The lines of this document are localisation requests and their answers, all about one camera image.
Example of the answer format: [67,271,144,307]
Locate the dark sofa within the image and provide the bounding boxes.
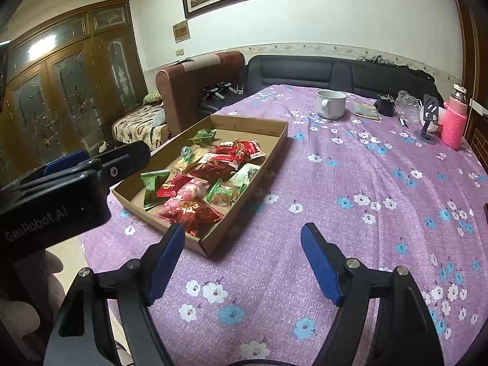
[198,54,445,123]

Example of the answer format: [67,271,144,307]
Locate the person's left hand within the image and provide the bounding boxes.
[0,249,65,361]

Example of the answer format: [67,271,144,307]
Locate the white mug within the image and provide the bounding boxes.
[315,89,348,120]

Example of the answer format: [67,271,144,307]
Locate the small red snack packet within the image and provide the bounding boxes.
[156,174,192,199]

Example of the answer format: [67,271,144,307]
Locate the purple floral tablecloth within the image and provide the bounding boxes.
[78,83,488,366]

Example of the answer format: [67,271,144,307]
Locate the clear plastic bag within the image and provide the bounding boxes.
[394,90,424,123]

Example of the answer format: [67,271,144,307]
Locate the black cup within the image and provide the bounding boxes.
[375,94,397,117]

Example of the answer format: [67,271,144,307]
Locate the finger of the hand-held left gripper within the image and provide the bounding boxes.
[89,141,150,189]
[15,150,91,190]

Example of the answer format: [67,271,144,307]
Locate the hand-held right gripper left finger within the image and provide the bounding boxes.
[44,222,186,366]

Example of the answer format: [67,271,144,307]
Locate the brown armchair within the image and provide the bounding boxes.
[155,50,246,138]

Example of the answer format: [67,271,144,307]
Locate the red packet with black label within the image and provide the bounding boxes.
[214,140,245,155]

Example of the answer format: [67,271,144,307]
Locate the large white red packet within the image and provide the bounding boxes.
[198,152,238,169]

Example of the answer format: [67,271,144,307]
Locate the small booklet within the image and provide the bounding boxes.
[353,101,381,120]

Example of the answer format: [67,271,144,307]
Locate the black phone stand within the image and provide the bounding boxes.
[413,94,439,146]

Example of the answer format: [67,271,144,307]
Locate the small wall plaque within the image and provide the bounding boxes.
[172,20,191,44]

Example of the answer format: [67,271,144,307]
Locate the black items on sofa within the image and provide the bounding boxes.
[202,81,245,102]

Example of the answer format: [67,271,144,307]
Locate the shiny red snack packet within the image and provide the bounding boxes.
[158,197,225,237]

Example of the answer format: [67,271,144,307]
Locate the pink snack packet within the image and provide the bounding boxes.
[175,179,211,203]

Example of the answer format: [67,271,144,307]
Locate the pale green snack packet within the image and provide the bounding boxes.
[228,163,262,188]

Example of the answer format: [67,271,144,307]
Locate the wooden side cabinet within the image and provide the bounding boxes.
[463,98,488,161]

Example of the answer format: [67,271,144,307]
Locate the wooden glass door wardrobe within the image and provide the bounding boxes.
[0,0,149,188]

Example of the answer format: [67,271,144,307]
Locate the patterned seat cloth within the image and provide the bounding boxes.
[111,102,170,152]

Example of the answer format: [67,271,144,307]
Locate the wooden door frame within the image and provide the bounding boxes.
[453,0,488,150]

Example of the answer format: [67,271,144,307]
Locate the dark clothes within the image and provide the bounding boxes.
[356,55,436,81]

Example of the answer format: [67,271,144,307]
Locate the cardboard box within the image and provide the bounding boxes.
[110,113,289,257]

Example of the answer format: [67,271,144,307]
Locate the large green snack packet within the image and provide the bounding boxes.
[141,169,171,210]

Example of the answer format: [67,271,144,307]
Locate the dark brown snack packet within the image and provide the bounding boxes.
[189,160,245,182]

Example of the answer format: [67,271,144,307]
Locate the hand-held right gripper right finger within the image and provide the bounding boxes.
[300,222,445,366]

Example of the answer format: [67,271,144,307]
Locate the green orange candy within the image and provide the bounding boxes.
[205,179,239,207]

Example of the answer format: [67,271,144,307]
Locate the beige cracker packet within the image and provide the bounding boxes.
[167,151,203,174]

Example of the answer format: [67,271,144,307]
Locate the pink sleeved bottle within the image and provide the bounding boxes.
[441,85,469,151]

